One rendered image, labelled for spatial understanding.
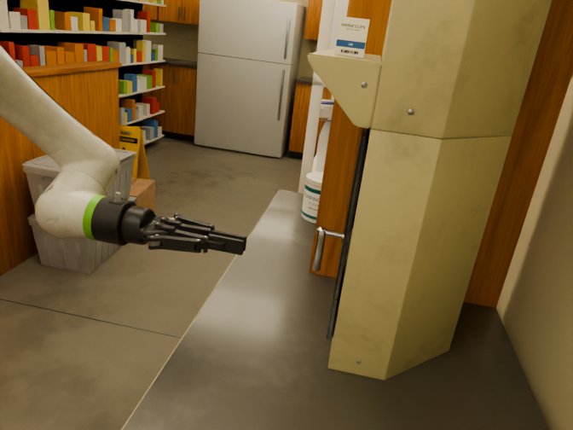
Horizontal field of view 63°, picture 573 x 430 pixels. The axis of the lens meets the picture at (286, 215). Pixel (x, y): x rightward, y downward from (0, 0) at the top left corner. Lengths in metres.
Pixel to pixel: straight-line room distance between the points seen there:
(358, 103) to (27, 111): 0.63
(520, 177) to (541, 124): 0.12
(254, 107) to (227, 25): 0.98
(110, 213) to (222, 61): 5.04
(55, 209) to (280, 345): 0.52
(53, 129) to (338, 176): 0.64
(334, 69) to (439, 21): 0.16
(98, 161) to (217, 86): 4.95
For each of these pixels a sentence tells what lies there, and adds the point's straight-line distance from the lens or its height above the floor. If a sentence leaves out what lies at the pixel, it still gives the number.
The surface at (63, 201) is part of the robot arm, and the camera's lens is 1.01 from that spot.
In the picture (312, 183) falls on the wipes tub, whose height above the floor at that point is 1.08.
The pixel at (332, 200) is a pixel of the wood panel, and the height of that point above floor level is 1.15.
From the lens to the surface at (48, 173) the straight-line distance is 2.98.
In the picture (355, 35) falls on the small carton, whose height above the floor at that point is 1.54.
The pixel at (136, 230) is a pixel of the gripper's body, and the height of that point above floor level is 1.15.
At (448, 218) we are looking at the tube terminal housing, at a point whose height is 1.27.
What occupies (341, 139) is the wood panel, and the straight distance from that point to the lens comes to 1.15.
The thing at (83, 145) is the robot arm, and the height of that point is 1.27.
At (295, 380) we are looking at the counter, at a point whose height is 0.94.
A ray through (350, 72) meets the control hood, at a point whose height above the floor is 1.49.
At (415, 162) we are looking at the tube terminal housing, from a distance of 0.78.
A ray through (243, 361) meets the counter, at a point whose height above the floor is 0.94.
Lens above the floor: 1.54
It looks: 22 degrees down
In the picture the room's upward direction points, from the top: 7 degrees clockwise
